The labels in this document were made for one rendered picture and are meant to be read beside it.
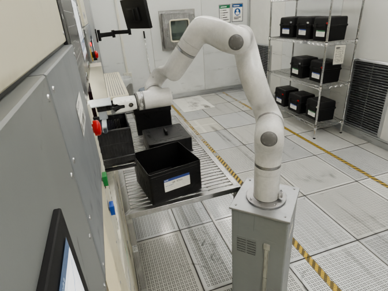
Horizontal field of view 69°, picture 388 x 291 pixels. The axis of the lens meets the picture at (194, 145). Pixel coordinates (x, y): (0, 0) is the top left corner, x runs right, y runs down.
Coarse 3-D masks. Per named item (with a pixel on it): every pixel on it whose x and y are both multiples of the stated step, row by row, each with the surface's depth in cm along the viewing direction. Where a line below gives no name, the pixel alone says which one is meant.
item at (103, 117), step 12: (108, 120) 137; (120, 120) 138; (108, 132) 117; (120, 132) 119; (108, 144) 120; (120, 144) 122; (132, 144) 123; (108, 156) 122; (120, 156) 123; (132, 156) 125; (108, 168) 130; (120, 168) 131
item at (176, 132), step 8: (152, 128) 202; (160, 128) 201; (168, 128) 200; (176, 128) 198; (144, 136) 190; (152, 136) 188; (160, 136) 187; (168, 136) 186; (176, 136) 186; (184, 136) 185; (144, 144) 200; (152, 144) 177; (160, 144) 178; (184, 144) 184
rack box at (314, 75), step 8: (312, 64) 358; (320, 64) 344; (328, 64) 338; (312, 72) 360; (320, 72) 346; (328, 72) 343; (336, 72) 346; (312, 80) 364; (328, 80) 348; (336, 80) 351
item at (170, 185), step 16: (176, 144) 162; (144, 160) 156; (160, 160) 161; (176, 160) 166; (192, 160) 148; (144, 176) 137; (160, 176) 132; (176, 176) 136; (192, 176) 141; (144, 192) 147; (160, 192) 135; (176, 192) 140
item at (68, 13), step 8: (64, 0) 66; (64, 8) 63; (64, 16) 59; (72, 16) 82; (72, 24) 76; (80, 24) 118; (72, 32) 71; (72, 40) 66; (80, 48) 88; (80, 56) 82
